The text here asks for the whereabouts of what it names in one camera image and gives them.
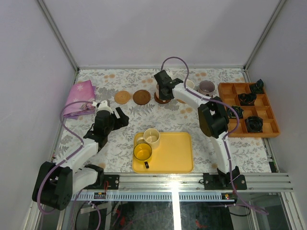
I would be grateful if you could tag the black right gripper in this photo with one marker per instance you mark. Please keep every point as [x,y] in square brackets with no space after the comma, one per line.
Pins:
[161,97]

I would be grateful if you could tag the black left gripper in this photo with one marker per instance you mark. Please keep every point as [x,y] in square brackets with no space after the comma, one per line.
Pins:
[116,119]

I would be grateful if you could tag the white mug green handle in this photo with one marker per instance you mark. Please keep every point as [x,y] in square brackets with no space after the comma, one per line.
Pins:
[190,84]

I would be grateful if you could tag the cream beige mug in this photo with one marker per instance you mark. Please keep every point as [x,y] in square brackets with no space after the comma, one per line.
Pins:
[151,137]

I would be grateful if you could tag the yellow glass mug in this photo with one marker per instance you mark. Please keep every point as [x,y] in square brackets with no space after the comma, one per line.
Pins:
[143,154]

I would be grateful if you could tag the purple grey mug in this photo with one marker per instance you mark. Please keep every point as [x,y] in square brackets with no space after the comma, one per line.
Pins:
[206,88]

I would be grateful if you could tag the pink ceramic mug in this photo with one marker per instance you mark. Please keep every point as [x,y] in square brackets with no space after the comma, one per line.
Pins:
[157,91]

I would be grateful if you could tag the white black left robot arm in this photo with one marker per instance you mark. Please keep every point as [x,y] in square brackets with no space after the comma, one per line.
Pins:
[58,181]

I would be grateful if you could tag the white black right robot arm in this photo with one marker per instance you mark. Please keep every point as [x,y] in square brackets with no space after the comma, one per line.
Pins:
[212,116]

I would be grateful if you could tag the pink folded cartoon cloth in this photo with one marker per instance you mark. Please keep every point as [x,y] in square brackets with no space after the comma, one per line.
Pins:
[82,91]

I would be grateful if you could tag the yellow plastic tray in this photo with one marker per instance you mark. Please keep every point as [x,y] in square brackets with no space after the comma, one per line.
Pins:
[174,155]

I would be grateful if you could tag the black rolled fabric bundle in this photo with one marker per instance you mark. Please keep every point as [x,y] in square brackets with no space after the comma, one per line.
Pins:
[235,110]
[258,87]
[247,99]
[254,124]

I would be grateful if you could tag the orange compartment organizer box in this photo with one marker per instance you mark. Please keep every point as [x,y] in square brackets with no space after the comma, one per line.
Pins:
[229,93]

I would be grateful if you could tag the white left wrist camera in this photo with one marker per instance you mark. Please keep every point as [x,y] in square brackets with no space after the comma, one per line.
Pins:
[102,106]

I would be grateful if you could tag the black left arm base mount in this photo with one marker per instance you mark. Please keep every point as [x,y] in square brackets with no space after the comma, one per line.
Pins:
[107,181]

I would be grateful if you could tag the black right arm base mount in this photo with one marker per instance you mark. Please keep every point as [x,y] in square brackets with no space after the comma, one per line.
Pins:
[222,181]

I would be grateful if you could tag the aluminium front frame rail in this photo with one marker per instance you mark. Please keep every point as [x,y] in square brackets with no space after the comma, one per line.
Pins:
[192,182]

